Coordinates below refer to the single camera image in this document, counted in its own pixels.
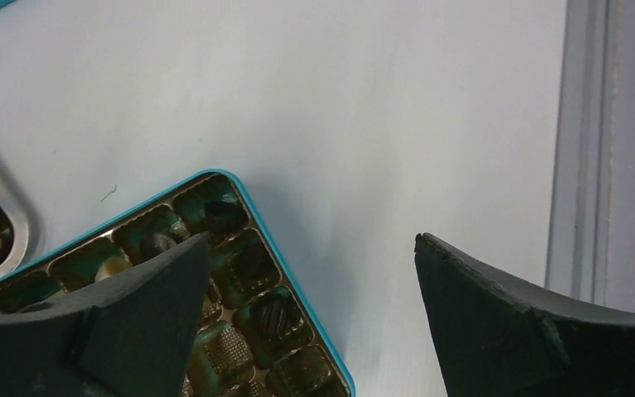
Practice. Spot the teal chocolate box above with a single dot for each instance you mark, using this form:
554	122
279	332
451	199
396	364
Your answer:
256	336

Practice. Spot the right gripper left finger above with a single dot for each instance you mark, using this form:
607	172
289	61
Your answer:
128	335

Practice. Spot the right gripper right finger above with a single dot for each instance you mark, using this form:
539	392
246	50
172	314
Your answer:
496	334

